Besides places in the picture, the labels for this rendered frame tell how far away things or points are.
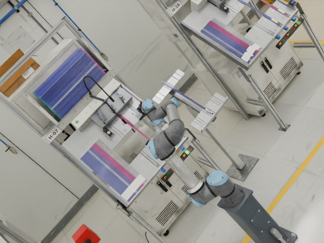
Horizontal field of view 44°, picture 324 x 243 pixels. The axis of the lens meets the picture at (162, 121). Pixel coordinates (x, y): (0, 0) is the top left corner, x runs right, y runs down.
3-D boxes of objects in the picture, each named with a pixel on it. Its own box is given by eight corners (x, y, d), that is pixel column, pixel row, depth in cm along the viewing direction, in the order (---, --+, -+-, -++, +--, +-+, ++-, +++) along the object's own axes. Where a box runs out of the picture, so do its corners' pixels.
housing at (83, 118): (123, 90, 328) (121, 83, 315) (82, 134, 318) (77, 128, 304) (116, 85, 330) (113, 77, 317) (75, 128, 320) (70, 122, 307)
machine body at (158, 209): (215, 180, 364) (175, 136, 337) (165, 241, 350) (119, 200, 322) (179, 162, 421) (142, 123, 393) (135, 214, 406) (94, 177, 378)
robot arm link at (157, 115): (168, 117, 267) (158, 104, 268) (155, 127, 269) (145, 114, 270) (169, 116, 275) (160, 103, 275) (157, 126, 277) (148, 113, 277)
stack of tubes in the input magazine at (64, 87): (106, 73, 314) (83, 47, 302) (60, 119, 303) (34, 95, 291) (101, 72, 325) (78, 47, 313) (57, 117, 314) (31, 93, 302)
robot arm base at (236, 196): (249, 191, 248) (240, 182, 244) (235, 210, 244) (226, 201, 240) (233, 185, 261) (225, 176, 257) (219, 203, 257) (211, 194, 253)
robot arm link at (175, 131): (181, 124, 226) (171, 92, 270) (165, 135, 228) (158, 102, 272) (193, 137, 231) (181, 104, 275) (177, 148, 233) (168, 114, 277)
